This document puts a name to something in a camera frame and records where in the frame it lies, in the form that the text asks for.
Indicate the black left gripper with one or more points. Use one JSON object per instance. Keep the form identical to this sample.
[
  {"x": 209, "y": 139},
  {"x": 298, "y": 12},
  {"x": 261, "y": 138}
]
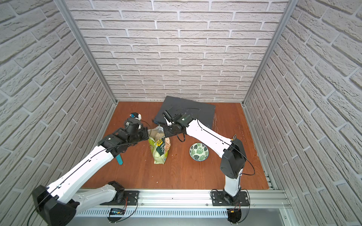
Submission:
[{"x": 144, "y": 133}]

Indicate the green oats bag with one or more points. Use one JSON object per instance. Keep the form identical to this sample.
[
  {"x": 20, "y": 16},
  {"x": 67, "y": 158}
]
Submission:
[{"x": 159, "y": 144}]

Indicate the green leaf pattern bowl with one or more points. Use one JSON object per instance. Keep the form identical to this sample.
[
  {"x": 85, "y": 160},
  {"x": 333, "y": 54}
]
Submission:
[{"x": 199, "y": 152}]

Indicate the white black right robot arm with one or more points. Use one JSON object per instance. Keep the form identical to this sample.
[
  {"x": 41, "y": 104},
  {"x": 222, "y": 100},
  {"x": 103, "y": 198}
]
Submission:
[{"x": 230, "y": 150}]

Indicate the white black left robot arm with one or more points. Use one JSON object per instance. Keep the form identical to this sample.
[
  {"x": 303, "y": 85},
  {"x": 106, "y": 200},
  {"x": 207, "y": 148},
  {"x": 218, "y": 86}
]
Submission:
[{"x": 58, "y": 202}]

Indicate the small green circuit board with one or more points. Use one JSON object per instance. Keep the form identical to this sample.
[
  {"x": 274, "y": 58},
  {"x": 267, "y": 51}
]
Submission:
[{"x": 116, "y": 211}]

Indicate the round black connector box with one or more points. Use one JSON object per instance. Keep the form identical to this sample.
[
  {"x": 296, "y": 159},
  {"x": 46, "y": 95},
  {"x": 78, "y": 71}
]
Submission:
[{"x": 234, "y": 215}]

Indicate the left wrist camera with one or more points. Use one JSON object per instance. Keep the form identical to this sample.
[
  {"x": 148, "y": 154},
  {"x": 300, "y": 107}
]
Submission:
[{"x": 133, "y": 123}]

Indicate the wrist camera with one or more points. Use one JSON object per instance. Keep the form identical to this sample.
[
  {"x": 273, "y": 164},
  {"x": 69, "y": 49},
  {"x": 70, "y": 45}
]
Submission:
[
  {"x": 174, "y": 116},
  {"x": 133, "y": 123}
]

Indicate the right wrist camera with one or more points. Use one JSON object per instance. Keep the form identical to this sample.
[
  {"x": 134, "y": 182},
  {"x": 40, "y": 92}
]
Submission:
[{"x": 174, "y": 116}]

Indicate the teal handled tool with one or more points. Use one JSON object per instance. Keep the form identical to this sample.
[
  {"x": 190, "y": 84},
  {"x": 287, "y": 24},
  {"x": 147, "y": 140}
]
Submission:
[{"x": 119, "y": 159}]

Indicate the grey blue network switch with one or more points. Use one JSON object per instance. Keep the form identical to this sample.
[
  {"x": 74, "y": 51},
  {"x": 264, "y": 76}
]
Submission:
[{"x": 202, "y": 111}]

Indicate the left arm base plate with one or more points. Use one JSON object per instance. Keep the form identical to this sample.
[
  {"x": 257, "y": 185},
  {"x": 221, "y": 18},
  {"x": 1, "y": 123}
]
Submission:
[{"x": 129, "y": 197}]

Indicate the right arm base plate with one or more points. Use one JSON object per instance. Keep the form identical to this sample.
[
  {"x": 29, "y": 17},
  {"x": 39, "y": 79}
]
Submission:
[{"x": 229, "y": 198}]

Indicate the aluminium front rail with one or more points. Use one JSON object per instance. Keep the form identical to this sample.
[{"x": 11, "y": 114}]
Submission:
[{"x": 171, "y": 198}]

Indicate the aluminium corner post right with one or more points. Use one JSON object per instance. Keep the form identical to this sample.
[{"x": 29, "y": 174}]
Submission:
[{"x": 279, "y": 30}]

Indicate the aluminium corner post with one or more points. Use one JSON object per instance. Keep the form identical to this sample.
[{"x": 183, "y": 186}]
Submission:
[
  {"x": 279, "y": 30},
  {"x": 66, "y": 13}
]

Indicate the aluminium corner post left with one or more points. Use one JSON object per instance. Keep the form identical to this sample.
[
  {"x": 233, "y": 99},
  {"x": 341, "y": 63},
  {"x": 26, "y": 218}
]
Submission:
[{"x": 66, "y": 13}]

